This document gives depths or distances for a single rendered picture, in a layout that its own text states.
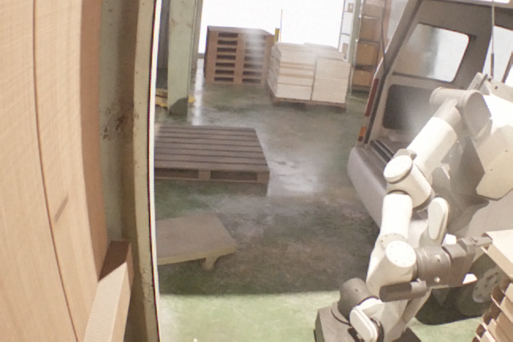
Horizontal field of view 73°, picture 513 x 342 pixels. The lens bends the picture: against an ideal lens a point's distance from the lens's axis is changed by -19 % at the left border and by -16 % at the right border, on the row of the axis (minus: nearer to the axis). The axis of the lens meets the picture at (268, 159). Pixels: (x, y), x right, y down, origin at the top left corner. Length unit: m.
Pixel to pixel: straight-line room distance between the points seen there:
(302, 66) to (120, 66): 5.43
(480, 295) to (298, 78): 4.29
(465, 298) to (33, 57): 2.35
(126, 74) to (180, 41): 4.53
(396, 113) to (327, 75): 2.97
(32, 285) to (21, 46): 0.16
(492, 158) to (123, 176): 0.93
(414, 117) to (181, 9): 3.04
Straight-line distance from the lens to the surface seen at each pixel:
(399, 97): 3.12
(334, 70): 6.02
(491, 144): 1.16
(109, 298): 0.48
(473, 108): 1.09
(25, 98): 0.28
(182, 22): 5.03
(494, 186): 1.28
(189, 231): 2.47
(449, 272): 0.91
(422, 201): 1.00
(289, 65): 5.87
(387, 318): 1.77
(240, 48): 7.00
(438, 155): 1.04
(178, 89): 5.16
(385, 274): 0.81
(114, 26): 0.52
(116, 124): 0.55
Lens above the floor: 1.56
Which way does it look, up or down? 23 degrees down
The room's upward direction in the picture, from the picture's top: 7 degrees clockwise
